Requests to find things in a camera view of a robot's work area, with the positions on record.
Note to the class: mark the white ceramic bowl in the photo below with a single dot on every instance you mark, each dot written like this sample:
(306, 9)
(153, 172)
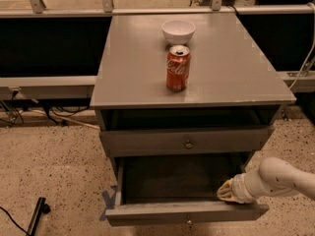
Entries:
(178, 32)

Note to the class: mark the red Coca-Cola can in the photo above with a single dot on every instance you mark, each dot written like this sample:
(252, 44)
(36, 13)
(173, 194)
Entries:
(177, 67)

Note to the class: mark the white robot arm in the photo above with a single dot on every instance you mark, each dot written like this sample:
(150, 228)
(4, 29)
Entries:
(273, 178)

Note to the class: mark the grey drawer cabinet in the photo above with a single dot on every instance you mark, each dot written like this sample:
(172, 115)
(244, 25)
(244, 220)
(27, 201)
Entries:
(231, 83)

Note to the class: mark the blue tape cross mark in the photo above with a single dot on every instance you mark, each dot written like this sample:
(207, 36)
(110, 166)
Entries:
(109, 201)

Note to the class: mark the grey drawer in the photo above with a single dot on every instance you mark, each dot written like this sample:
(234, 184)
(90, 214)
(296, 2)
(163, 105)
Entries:
(185, 141)
(170, 189)

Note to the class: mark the black bar on floor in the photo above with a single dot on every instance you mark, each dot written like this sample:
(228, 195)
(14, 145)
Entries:
(42, 207)

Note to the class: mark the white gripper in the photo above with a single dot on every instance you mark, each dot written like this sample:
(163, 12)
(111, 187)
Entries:
(238, 190)

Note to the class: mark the grey top drawer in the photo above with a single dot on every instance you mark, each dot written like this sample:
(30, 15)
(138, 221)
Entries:
(185, 141)

